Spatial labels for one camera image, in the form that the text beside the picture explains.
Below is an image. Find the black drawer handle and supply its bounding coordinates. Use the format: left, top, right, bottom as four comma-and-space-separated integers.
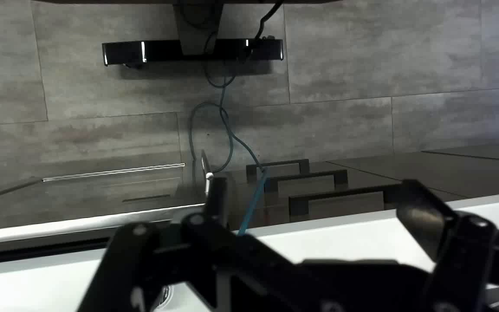
245, 158, 313, 181
262, 169, 351, 195

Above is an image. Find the black stand base bar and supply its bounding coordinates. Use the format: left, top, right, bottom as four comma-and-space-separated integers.
101, 0, 287, 68

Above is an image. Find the teal blue cable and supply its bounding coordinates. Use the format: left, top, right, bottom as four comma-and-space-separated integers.
188, 23, 271, 236

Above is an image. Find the silver bar handle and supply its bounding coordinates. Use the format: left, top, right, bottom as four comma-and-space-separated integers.
41, 162, 188, 186

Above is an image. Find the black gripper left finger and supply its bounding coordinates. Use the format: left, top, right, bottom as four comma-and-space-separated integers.
75, 172, 299, 312

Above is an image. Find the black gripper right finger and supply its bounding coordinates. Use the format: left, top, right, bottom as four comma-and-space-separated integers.
396, 179, 499, 312

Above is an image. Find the black thin cable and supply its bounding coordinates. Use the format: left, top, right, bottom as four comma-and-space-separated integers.
254, 0, 285, 42

